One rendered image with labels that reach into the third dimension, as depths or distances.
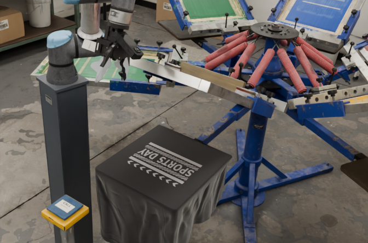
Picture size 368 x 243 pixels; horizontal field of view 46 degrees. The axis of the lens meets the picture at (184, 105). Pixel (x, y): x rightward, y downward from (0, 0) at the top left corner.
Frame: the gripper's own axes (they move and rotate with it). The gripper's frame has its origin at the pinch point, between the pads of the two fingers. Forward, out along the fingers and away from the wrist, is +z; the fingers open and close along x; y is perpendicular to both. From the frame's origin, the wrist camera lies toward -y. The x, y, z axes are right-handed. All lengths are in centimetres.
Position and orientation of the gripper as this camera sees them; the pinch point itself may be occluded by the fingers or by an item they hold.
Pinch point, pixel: (112, 82)
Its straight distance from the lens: 149.6
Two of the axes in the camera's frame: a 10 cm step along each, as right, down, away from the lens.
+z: -2.3, 9.4, 2.5
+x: -5.1, 1.0, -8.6
